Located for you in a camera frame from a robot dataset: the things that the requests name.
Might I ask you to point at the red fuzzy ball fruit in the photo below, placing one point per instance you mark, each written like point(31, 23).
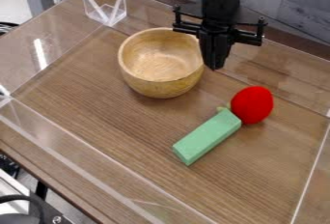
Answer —
point(252, 104)

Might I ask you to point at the light wooden bowl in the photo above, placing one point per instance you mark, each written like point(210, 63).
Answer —
point(160, 62)

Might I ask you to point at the green rectangular block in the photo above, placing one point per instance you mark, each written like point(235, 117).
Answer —
point(206, 136)

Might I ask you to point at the clear acrylic tray enclosure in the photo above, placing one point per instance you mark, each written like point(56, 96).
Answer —
point(96, 140)

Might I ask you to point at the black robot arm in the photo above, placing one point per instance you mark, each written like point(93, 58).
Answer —
point(222, 10)

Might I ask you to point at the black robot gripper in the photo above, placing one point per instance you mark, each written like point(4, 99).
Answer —
point(226, 33)

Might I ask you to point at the clear acrylic corner bracket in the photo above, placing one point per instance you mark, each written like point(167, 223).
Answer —
point(105, 14)

